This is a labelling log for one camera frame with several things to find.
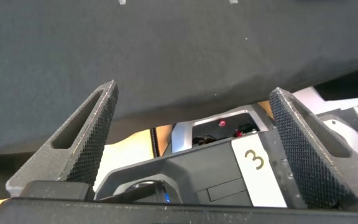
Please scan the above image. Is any black fabric table cover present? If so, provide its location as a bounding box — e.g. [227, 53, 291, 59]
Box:
[0, 0, 358, 156]

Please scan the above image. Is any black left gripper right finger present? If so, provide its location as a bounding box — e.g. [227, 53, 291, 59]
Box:
[268, 86, 358, 213]

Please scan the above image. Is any black round base sensor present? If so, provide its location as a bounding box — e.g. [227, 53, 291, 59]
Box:
[99, 179, 185, 205]

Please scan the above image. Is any dark braided hanging cable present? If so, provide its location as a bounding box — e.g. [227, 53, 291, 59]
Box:
[150, 127, 161, 158]

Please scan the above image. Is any grey robot base chassis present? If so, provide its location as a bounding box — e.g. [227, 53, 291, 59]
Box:
[93, 86, 358, 208]

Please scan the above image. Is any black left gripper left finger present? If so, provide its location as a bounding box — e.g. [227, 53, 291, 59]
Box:
[5, 80, 119, 200]

